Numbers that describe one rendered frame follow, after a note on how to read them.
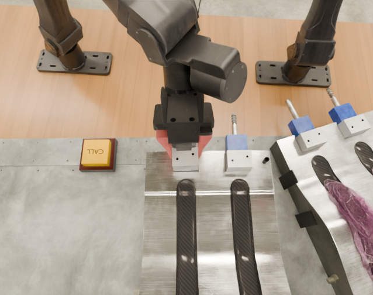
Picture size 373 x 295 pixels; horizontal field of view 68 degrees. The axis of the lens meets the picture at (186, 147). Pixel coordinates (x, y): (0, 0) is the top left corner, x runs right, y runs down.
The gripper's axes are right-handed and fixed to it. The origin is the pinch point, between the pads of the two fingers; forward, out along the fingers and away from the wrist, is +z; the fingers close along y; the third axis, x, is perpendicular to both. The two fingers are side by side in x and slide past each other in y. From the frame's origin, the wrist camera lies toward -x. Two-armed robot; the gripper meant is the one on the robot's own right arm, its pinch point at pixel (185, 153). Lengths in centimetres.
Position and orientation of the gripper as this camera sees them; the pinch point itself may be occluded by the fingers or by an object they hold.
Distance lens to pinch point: 53.2
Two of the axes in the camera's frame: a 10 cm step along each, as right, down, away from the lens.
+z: 0.3, 7.8, 6.3
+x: -0.2, -6.3, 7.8
